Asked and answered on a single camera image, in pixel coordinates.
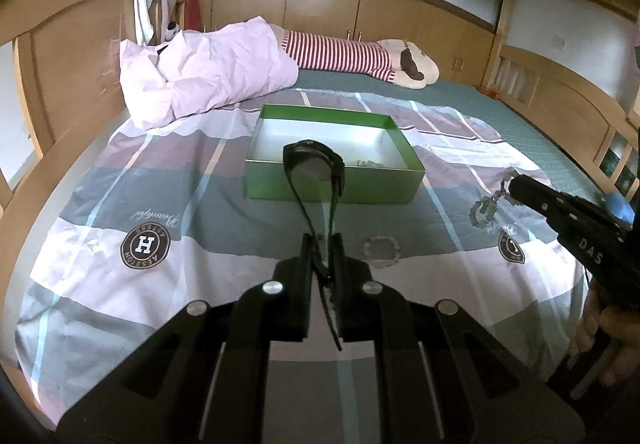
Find person's right hand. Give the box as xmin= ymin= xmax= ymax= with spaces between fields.
xmin=570 ymin=291 xmax=640 ymax=390

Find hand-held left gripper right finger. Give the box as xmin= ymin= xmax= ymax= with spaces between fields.
xmin=327 ymin=233 xmax=586 ymax=444

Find striped plush toy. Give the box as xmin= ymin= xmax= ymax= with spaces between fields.
xmin=277 ymin=28 xmax=441 ymax=89

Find pale translucent beaded bracelet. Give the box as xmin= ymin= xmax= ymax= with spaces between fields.
xmin=363 ymin=236 xmax=402 ymax=267

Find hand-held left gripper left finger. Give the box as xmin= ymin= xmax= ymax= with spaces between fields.
xmin=55 ymin=233 xmax=321 ymax=444

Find wooden bunk bed frame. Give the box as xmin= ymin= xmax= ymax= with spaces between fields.
xmin=0 ymin=0 xmax=640 ymax=225

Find green cardboard box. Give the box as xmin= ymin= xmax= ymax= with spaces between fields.
xmin=244 ymin=104 xmax=426 ymax=203

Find wooden wall cabinet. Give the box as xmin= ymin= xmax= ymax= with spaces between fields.
xmin=200 ymin=0 xmax=501 ymax=87

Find green mattress mat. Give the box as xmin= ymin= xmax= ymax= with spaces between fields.
xmin=292 ymin=68 xmax=608 ymax=189

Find black sunglasses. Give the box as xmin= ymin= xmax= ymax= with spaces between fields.
xmin=282 ymin=140 xmax=347 ymax=352

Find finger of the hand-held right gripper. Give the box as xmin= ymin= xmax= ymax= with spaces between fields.
xmin=507 ymin=174 xmax=566 ymax=225

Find plaid quilt cover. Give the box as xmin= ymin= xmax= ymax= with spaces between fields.
xmin=15 ymin=91 xmax=596 ymax=430

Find red hanging cloth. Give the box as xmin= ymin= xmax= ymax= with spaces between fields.
xmin=181 ymin=0 xmax=203 ymax=32

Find pink crumpled pillow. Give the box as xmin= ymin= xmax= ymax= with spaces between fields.
xmin=118 ymin=16 xmax=299 ymax=129

